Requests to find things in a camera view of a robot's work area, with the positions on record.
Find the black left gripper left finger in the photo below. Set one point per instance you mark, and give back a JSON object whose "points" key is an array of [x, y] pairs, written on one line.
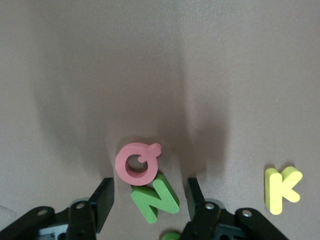
{"points": [[102, 200]]}

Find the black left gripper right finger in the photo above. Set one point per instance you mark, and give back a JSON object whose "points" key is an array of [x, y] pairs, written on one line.
{"points": [[200, 215]]}

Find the green foam letter P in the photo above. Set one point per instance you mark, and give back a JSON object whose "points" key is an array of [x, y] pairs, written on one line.
{"points": [[170, 237]]}

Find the green foam letter N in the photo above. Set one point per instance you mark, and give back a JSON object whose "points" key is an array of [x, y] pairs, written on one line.
{"points": [[155, 197]]}

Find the pink foam letter Q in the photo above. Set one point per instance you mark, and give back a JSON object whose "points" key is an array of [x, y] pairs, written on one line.
{"points": [[122, 165]]}

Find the yellow foam letter K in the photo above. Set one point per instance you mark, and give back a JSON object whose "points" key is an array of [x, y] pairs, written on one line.
{"points": [[275, 190]]}

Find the brown table mat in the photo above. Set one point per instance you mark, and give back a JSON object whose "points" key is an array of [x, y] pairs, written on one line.
{"points": [[225, 75]]}

